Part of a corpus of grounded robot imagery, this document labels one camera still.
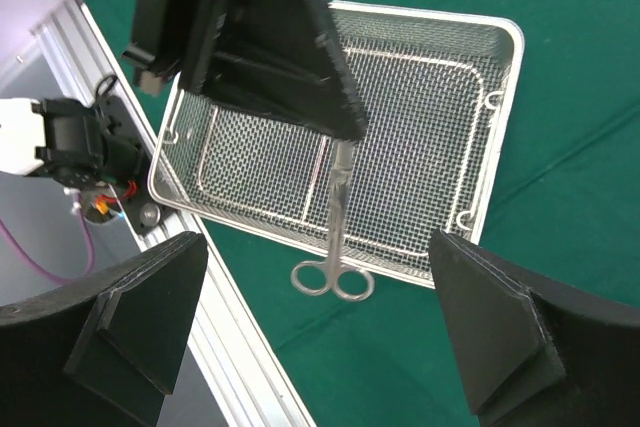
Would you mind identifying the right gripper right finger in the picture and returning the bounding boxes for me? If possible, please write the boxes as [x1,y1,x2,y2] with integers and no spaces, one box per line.
[429,231,639,426]

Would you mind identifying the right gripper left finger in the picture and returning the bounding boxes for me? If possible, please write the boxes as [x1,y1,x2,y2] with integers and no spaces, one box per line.
[1,231,208,426]

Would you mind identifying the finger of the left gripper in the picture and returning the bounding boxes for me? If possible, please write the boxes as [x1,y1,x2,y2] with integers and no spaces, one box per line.
[177,11,369,144]
[214,0,368,140]

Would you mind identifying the green surgical cloth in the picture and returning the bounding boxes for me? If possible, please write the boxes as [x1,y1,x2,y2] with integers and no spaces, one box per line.
[79,0,640,427]

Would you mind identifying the metal mesh instrument tray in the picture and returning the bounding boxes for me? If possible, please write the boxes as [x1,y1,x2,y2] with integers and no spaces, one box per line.
[148,1,525,287]

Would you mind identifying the surgical scissors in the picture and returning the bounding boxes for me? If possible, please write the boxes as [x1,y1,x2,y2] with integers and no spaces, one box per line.
[290,141,375,302]

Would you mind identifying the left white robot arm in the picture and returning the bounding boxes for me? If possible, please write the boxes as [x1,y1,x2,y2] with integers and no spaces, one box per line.
[1,0,367,190]

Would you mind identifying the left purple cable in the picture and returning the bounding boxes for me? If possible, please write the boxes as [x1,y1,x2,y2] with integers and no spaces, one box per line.
[0,201,99,286]

